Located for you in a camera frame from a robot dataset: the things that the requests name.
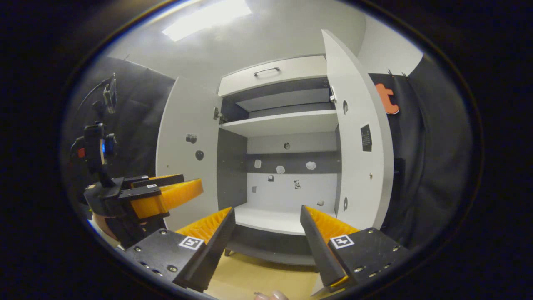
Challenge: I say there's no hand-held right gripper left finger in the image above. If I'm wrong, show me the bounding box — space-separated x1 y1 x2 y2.
124 207 236 293

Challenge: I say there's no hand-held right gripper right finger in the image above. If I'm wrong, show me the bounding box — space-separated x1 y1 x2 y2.
300 205 413 292

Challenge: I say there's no white double-door shoe cabinet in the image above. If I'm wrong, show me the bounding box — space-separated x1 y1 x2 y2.
156 54 394 267

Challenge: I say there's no white shoe cabinet door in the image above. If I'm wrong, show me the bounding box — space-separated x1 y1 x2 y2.
155 76 223 232
312 29 394 297

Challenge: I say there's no white cabinet bottom board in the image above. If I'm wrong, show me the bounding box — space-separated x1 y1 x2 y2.
233 203 339 236

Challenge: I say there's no white inner cabinet shelf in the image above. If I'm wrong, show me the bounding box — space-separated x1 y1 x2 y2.
219 110 339 138

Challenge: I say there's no grey inner cabinet shelf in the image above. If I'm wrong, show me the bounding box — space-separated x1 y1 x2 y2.
235 88 334 112

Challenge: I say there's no white cabinet drawer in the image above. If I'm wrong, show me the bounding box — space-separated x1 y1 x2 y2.
217 55 328 97

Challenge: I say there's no black backdrop cloth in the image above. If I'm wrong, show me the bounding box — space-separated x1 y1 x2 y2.
62 56 177 217
369 54 475 250

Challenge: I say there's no black red cable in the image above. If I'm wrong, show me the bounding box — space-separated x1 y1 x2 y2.
76 76 114 113

